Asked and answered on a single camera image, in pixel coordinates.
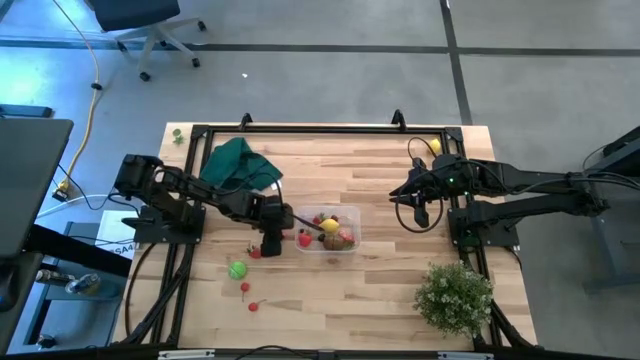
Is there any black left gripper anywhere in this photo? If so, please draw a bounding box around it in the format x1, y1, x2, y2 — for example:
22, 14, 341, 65
254, 193, 325, 259

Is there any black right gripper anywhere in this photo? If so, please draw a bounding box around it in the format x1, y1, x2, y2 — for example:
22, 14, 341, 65
388, 156, 452, 230

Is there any clear plastic tupperware container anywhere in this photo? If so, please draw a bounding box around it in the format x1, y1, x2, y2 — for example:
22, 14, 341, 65
293, 204, 362, 254

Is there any dark green cloth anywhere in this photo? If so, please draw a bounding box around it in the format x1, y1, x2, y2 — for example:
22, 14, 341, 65
198, 136, 285, 194

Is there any green potted plant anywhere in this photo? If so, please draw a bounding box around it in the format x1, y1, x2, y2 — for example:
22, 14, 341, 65
413, 259, 496, 340

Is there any white printed paper sheet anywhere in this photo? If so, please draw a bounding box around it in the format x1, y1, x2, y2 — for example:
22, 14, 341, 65
94, 209, 146, 261

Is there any yellow black power plug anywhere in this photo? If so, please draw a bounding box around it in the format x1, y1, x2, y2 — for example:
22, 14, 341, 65
51, 179, 72, 203

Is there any small clear bottle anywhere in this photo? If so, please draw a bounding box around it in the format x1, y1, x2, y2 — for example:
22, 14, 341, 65
33, 268, 69, 286

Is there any dark office chair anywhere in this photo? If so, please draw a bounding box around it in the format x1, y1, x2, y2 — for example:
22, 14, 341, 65
92, 0, 208, 83

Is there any dark grey desk top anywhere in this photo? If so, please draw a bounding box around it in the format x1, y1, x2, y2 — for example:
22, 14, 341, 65
0, 117, 75, 259

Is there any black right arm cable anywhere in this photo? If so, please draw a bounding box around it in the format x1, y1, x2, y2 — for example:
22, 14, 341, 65
394, 197, 445, 235

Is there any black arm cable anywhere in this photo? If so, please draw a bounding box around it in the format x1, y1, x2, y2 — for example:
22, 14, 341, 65
394, 197, 445, 235
213, 171, 285, 202

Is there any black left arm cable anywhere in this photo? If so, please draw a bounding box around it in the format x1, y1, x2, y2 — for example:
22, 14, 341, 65
213, 171, 285, 202

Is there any black aluminium table frame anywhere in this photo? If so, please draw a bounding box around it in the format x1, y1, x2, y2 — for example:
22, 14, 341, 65
119, 122, 539, 351

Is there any grey metal bracket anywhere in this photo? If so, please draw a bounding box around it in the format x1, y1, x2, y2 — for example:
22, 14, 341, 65
436, 351, 495, 360
157, 349, 217, 360

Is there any black desk frame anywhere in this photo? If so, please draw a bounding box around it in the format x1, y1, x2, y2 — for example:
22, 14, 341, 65
0, 222, 134, 354

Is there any yellow floor cable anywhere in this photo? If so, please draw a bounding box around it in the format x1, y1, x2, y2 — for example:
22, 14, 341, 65
51, 0, 101, 191

